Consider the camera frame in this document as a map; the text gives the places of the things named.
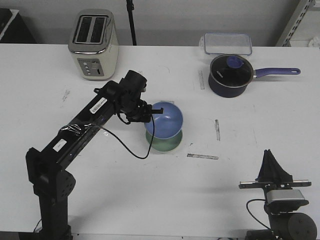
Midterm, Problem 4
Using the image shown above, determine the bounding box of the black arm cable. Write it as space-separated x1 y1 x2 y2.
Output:
246 198 272 231
99 113 156 160

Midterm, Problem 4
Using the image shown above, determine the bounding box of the metal shelving upright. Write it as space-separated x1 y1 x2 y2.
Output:
275 0 320 47

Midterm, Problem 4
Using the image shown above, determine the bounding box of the blue plastic bowl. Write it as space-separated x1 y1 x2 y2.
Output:
144 101 183 139

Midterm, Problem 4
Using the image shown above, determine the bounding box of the black box at back left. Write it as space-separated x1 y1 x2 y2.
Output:
0 8 37 44

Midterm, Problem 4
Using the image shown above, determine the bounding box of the cream two-slot toaster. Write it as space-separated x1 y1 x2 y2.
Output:
68 8 119 81

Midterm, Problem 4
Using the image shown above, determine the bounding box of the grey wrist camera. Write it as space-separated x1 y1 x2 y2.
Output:
266 189 309 213

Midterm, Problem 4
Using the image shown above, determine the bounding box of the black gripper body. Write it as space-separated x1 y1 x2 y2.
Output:
125 100 152 123
238 180 312 192

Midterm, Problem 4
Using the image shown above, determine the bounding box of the clear plastic food container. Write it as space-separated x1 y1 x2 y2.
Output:
199 32 252 56

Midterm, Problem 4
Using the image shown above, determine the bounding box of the dark blue saucepan with lid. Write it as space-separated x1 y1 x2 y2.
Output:
208 54 301 98

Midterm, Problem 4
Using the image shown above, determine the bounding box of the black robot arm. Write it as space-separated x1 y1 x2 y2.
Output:
146 102 317 240
18 70 152 240

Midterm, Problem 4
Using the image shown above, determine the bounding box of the black tripod pole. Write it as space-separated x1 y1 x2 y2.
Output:
126 0 137 46

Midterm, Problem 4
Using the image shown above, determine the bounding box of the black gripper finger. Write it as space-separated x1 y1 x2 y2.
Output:
150 107 164 114
268 149 293 183
255 149 269 183

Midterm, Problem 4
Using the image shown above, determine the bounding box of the green plastic bowl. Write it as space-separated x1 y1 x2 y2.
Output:
145 131 183 153

